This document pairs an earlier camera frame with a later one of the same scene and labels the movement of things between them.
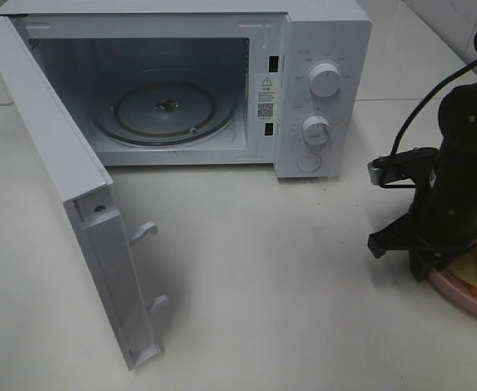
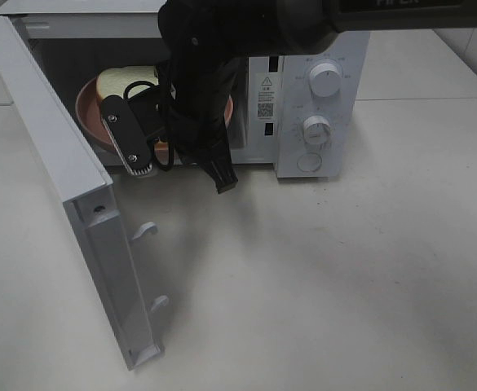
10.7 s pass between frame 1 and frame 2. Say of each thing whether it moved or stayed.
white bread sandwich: moved
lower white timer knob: stayed
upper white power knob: stayed
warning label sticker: stayed
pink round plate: moved
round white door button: stayed
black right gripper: moved
